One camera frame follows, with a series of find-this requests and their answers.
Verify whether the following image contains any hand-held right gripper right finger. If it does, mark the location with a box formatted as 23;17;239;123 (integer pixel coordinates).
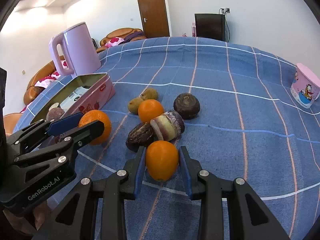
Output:
179;145;292;240

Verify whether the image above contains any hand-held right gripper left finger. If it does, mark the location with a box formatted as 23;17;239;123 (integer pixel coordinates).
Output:
32;145;147;240

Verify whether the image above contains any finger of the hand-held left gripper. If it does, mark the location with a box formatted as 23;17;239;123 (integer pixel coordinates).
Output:
6;112;84;153
10;120;105;184

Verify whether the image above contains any orange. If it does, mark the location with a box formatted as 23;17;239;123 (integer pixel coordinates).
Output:
138;99;165;123
79;110;112;145
146;140;179;182

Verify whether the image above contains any pink tin box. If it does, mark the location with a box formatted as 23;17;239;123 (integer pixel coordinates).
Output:
29;72;116;140

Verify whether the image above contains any brown kiwi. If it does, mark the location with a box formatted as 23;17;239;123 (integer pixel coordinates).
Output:
139;88;159;101
128;97;145;115

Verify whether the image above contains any person's left hand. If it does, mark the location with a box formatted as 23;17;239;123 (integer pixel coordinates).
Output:
2;200;52;235

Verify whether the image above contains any purple round fruit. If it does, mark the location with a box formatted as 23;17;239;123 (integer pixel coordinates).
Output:
46;107;65;122

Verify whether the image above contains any white printed paper sheet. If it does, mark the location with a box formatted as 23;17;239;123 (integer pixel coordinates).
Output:
60;86;88;108

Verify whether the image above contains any dark brown oval fruit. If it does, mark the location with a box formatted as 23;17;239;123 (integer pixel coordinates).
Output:
126;122;157;152

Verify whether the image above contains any purple yellow cut fruit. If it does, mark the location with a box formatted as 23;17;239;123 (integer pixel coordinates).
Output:
150;110;185;142

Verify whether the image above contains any brown leather sofa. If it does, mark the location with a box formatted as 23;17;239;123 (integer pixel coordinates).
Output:
24;55;67;105
96;28;147;53

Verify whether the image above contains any brown leather armchair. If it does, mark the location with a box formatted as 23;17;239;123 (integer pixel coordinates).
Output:
4;113;24;135

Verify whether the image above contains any blue checked blanket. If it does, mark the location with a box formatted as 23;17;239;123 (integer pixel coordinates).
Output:
12;37;320;240

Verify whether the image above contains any dark round fruit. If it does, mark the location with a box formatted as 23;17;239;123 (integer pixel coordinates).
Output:
173;93;200;120

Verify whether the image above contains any pink electric kettle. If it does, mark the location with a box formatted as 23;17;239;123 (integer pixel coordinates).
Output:
49;22;102;77

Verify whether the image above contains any purple cloth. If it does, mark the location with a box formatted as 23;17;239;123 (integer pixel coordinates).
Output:
124;31;145;43

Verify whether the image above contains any brown wooden door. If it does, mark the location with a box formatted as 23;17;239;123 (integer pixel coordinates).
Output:
136;0;170;38

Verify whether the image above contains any black television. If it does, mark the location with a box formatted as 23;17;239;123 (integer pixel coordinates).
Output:
194;13;227;42

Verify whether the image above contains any pink cartoon cup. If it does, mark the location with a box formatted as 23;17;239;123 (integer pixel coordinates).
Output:
290;63;320;109

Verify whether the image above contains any black power cable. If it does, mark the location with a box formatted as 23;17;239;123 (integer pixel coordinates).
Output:
224;12;231;42

